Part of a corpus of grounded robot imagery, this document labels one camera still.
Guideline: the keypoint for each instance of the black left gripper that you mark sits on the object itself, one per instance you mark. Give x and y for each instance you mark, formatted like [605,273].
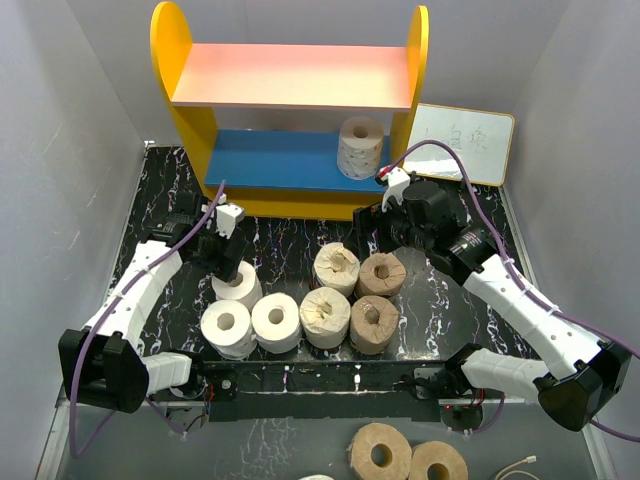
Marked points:
[221,265]

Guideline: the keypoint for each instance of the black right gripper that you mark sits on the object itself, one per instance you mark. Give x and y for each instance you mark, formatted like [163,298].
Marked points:
[364,223]

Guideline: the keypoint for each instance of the beige roll back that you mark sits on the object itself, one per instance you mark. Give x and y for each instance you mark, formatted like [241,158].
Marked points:
[336,267]

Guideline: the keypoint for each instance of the beige roll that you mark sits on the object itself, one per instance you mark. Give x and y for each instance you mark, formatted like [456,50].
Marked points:
[336,267]
[325,317]

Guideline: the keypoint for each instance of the patterned white paper roll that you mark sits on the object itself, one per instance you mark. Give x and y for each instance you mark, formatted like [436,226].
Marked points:
[361,140]

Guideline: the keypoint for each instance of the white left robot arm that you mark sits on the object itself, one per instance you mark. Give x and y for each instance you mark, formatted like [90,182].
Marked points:
[100,363]

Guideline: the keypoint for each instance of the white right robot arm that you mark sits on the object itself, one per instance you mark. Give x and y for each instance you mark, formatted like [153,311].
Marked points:
[576,372]

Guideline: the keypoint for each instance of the yellow shelf with coloured boards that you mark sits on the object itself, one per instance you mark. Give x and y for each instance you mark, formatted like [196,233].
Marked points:
[284,173]

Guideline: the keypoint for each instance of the brown wrapped roll back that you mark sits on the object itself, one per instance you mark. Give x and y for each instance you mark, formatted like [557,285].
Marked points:
[381,274]

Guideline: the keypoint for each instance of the brown wrapped roll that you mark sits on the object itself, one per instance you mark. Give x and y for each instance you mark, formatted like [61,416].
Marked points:
[373,323]
[381,274]

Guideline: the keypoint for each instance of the brown wrapped roll front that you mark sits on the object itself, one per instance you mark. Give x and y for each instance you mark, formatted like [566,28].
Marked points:
[373,323]

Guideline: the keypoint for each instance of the beige wrapped roll front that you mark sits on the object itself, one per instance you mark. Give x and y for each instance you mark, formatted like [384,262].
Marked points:
[325,317]

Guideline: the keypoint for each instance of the small whiteboard with writing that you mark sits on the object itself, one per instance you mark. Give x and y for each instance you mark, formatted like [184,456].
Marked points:
[481,139]

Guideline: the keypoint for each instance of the tan roll on floor left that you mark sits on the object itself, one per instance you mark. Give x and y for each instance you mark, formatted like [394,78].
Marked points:
[379,451]

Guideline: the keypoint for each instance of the tan roll on floor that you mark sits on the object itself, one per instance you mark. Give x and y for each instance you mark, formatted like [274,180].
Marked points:
[379,451]
[437,460]

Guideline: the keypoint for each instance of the tan roll on floor right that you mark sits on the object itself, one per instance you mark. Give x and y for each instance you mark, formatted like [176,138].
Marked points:
[437,460]

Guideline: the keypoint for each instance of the white roll at bottom edge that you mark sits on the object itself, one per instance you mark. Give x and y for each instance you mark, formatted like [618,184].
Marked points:
[317,477]

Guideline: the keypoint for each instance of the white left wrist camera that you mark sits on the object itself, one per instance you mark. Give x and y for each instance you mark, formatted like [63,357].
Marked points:
[225,219]

